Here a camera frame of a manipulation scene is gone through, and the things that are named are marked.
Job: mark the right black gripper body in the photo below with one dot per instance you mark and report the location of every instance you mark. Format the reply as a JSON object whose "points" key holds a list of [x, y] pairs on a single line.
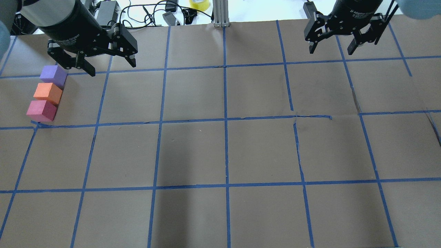
{"points": [[355, 12]]}

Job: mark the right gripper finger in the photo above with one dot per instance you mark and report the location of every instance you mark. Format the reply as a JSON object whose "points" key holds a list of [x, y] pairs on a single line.
{"points": [[316, 29], [372, 35]]}

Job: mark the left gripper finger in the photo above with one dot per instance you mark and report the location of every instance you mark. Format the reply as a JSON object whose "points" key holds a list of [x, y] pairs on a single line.
{"points": [[56, 52], [120, 42]]}

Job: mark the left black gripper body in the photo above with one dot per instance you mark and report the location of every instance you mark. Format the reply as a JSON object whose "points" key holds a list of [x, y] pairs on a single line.
{"points": [[70, 29]]}

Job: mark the orange foam cube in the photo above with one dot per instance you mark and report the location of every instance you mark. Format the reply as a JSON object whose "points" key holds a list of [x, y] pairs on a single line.
{"points": [[49, 92]]}

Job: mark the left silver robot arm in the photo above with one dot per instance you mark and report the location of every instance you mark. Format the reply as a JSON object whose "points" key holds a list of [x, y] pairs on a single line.
{"points": [[29, 9]]}

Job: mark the black power adapter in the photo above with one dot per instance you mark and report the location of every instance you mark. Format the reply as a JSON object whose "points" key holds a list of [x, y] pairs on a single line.
{"points": [[309, 9]]}

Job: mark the purple foam cube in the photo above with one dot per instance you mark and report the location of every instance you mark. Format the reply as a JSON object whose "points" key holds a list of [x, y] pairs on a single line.
{"points": [[54, 74]]}

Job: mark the grey power brick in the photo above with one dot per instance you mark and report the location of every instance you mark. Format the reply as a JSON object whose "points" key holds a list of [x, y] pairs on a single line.
{"points": [[106, 12]]}

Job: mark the red foam cube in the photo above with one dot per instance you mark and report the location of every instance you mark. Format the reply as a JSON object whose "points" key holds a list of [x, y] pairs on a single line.
{"points": [[41, 111]]}

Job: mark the yellow tape roll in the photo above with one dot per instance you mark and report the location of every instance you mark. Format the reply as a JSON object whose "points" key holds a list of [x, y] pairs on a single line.
{"points": [[201, 5]]}

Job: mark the brown paper table cover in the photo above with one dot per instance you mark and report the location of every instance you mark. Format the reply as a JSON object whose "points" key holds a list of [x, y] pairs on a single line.
{"points": [[228, 138]]}

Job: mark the aluminium frame post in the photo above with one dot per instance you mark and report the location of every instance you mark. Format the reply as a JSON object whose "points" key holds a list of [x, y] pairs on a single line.
{"points": [[220, 13]]}

